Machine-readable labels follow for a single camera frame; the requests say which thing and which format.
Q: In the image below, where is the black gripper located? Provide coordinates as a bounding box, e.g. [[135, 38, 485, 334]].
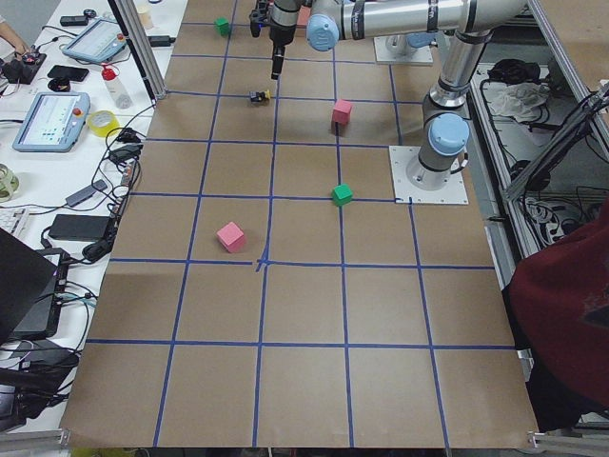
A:
[[268, 0, 301, 80]]

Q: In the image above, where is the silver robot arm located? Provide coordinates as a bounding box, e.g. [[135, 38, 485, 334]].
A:
[[306, 0, 526, 190], [265, 0, 313, 81]]

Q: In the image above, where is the green cube far right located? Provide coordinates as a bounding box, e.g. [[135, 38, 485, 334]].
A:
[[214, 17, 231, 36]]

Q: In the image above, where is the green cube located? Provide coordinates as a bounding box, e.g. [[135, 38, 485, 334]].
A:
[[331, 184, 353, 207], [214, 17, 231, 36]]

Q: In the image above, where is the pink cube far left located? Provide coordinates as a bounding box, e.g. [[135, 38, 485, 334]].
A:
[[331, 99, 353, 132]]

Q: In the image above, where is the pink cube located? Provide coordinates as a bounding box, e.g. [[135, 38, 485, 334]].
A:
[[216, 221, 246, 253], [331, 99, 353, 132]]

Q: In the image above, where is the green cube near left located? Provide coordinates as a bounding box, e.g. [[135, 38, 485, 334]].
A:
[[331, 184, 353, 207]]

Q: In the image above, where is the white squeeze bottle red cap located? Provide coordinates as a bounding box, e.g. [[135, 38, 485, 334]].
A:
[[101, 65, 132, 109]]

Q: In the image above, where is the teach pendant far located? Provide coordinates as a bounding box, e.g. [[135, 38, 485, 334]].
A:
[[62, 18, 127, 64]]

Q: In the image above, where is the teach pendant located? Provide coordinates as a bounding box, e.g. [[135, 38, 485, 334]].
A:
[[62, 18, 127, 64], [12, 92, 90, 152]]

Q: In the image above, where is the pink cube centre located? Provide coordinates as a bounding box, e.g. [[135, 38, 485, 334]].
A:
[[216, 221, 246, 253]]

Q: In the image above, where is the yellow tape roll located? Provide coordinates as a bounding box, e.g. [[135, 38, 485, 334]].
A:
[[87, 110, 120, 138]]

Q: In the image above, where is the black smartphone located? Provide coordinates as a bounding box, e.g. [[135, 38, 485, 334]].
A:
[[47, 65, 89, 83]]

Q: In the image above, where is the teach pendant near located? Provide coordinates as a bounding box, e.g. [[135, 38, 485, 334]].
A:
[[12, 92, 90, 152]]

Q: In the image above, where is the black power brick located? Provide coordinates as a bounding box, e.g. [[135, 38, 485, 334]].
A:
[[49, 214, 110, 242]]

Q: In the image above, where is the black laptop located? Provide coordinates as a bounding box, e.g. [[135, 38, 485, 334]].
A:
[[1, 230, 69, 344]]

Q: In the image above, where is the person in dark red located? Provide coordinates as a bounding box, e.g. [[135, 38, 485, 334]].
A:
[[503, 206, 608, 432]]

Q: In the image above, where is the aluminium frame post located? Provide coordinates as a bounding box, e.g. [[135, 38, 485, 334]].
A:
[[108, 0, 167, 102]]

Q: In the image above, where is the black cable bundle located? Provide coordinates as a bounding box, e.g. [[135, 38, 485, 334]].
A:
[[40, 102, 158, 266]]

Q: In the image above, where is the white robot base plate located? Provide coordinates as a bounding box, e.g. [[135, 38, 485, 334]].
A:
[[388, 146, 469, 206]]

